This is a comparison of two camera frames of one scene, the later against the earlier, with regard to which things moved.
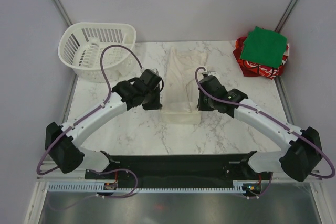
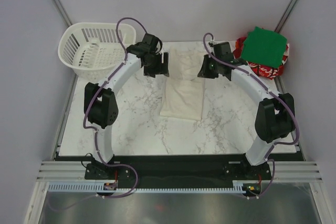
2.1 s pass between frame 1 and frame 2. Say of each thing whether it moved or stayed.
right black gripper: moved
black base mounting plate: stayed
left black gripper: moved
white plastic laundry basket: stayed
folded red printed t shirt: stayed
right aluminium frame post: stayed
